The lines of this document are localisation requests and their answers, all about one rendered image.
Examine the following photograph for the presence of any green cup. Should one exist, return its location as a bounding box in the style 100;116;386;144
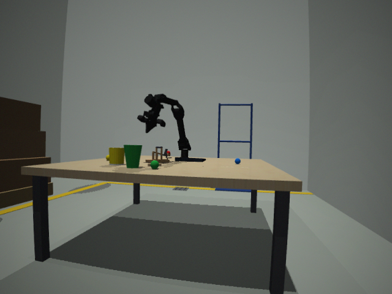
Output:
124;145;142;168

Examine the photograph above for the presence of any green ball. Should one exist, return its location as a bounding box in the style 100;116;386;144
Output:
150;160;159;169

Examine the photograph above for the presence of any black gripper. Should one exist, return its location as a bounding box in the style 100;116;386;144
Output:
137;109;165;133

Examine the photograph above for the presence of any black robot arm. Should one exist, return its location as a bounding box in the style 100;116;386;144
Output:
143;94;191;158

